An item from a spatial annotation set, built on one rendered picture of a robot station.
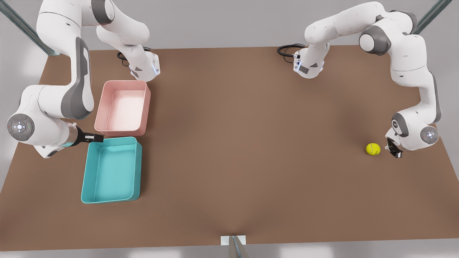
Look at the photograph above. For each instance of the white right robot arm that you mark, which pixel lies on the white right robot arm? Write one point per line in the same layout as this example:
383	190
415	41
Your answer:
53	89

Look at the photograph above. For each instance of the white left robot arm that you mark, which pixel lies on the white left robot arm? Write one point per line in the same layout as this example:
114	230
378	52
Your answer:
408	53

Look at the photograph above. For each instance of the yellow-green tennis ball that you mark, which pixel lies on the yellow-green tennis ball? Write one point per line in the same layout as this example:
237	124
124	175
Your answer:
373	149

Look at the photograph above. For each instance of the teal rectangular tray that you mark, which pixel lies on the teal rectangular tray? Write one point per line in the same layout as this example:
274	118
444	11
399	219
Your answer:
112	170

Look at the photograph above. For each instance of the pink rectangular tray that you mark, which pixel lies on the pink rectangular tray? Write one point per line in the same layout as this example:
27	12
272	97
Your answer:
122	108

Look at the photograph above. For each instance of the silver frame post with foot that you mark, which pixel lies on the silver frame post with foot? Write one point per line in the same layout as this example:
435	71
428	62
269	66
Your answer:
235	246

